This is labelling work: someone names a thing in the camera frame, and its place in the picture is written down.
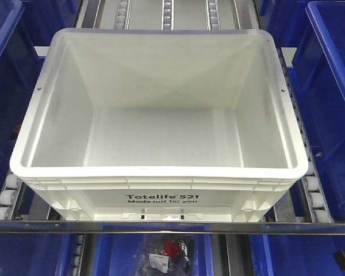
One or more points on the blue bin lower right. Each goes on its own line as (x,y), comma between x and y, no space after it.
(298,254)

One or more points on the bagged parts with red piece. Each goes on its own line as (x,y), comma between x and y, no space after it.
(166,254)

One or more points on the white plastic tote bin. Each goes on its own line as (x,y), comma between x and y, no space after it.
(160,125)

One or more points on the blue bin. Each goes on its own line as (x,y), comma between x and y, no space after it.
(36,253)
(298,254)
(118,254)

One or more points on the blue bin lower middle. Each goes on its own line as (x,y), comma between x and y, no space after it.
(118,254)

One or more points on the blue bin lower left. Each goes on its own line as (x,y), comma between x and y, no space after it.
(36,253)

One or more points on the blue bin left shelf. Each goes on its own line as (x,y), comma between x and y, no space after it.
(19,69)

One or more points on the metal shelf front rail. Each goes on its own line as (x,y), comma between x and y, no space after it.
(18,226)

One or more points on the blue bin right shelf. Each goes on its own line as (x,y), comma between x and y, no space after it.
(319,66)

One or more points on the left roller track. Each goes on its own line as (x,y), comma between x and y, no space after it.
(10,197)

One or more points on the right roller track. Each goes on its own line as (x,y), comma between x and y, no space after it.
(310,189)

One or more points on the blue bin shelf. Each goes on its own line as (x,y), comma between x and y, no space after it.
(19,69)
(319,66)

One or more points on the roller track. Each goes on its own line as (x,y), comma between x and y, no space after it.
(310,189)
(10,197)

